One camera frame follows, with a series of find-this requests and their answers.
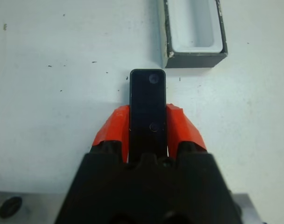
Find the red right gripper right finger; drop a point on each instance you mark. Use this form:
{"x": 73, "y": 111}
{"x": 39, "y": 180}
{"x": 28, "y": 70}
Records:
{"x": 181, "y": 130}

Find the slim black camera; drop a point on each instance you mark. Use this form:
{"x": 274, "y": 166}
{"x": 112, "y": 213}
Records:
{"x": 146, "y": 105}

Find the white-lined camera box base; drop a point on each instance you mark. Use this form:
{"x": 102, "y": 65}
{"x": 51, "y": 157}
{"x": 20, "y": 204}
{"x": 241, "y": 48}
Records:
{"x": 193, "y": 59}

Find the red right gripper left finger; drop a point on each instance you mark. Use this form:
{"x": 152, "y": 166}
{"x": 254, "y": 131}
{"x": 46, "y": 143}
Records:
{"x": 116, "y": 126}

